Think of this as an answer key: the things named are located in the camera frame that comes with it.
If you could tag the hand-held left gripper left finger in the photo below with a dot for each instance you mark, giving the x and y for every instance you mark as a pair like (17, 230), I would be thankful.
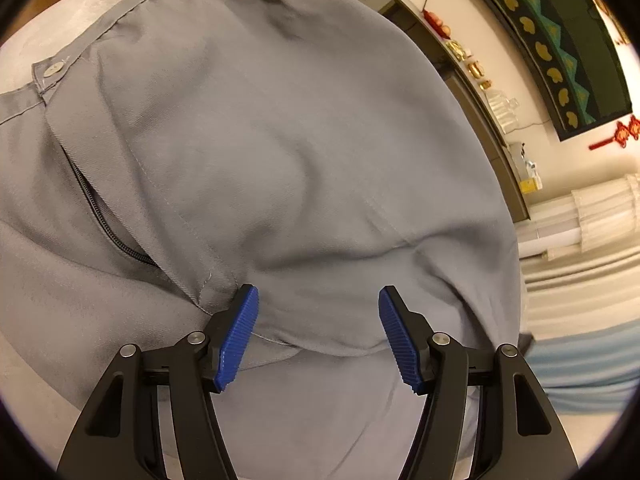
(237, 340)

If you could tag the yellow box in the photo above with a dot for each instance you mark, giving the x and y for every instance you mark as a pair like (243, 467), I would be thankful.
(531, 185)

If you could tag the light blue curtain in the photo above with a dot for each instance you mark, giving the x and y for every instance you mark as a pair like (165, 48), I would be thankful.
(585, 370)

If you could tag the grey pants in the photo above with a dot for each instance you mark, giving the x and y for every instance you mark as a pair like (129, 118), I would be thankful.
(275, 160)

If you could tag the long grey television cabinet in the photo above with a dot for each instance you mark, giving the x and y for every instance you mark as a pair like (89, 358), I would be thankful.
(480, 125)

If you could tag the dark patterned wall hanging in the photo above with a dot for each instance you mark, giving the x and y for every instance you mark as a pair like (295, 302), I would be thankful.
(565, 35)

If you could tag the red plate of fruit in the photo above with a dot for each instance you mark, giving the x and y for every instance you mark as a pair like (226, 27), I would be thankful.
(436, 22)

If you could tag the red knot wall ornament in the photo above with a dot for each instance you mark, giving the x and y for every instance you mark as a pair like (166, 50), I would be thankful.
(625, 132)

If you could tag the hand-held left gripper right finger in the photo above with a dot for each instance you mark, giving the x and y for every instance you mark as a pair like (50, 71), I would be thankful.
(397, 340)

